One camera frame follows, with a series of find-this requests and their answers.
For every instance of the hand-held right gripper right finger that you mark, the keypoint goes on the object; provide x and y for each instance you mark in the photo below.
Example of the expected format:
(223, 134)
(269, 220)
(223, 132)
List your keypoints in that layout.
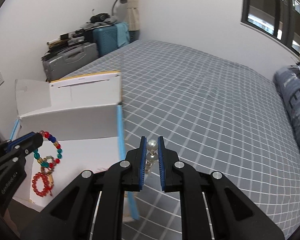
(161, 165)

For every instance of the beige curtain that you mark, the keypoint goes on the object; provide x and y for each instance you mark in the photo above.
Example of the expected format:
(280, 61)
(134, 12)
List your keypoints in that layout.
(133, 7)

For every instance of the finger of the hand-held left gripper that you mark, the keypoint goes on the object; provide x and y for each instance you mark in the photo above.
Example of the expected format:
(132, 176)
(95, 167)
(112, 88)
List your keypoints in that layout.
(31, 142)
(17, 140)

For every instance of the white cardboard box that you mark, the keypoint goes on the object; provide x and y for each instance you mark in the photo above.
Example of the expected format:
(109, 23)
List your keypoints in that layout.
(77, 125)

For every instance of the white pearl earring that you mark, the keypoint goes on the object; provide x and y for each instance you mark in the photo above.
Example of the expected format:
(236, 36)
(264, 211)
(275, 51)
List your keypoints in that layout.
(152, 145)

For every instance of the grey suitcase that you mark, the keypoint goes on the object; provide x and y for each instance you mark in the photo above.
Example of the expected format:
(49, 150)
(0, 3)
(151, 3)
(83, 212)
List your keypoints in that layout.
(67, 60)

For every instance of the blue suitcase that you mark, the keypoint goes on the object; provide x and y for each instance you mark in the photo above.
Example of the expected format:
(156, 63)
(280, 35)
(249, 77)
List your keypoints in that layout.
(107, 38)

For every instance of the pile of dark clothes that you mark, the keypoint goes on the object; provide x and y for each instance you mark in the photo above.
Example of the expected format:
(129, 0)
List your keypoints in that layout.
(100, 20)

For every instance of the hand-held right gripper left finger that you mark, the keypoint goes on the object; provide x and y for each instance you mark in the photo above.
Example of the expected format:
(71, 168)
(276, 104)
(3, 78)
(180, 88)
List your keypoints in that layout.
(140, 165)

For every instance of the stack of small boxes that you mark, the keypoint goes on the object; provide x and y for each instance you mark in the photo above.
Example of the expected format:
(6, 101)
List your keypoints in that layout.
(67, 40)

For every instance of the dark framed window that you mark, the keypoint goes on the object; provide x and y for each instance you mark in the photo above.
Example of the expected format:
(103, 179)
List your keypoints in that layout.
(265, 7)

